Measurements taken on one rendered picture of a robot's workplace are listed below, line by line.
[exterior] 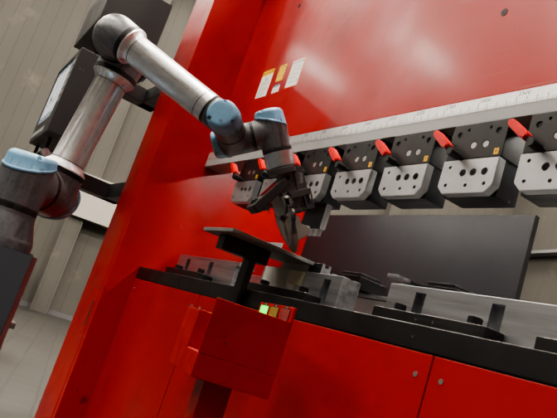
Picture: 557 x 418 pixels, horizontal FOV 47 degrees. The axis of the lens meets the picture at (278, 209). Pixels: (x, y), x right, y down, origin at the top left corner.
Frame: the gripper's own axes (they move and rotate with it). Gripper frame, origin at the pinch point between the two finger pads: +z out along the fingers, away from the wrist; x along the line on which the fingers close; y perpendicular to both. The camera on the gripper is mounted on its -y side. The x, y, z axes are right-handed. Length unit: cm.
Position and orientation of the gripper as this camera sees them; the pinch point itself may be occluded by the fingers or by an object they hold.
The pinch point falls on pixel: (291, 248)
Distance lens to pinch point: 159.4
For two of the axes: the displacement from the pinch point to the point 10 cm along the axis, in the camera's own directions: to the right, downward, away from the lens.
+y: 8.9, -1.9, 4.2
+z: 2.2, 9.8, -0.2
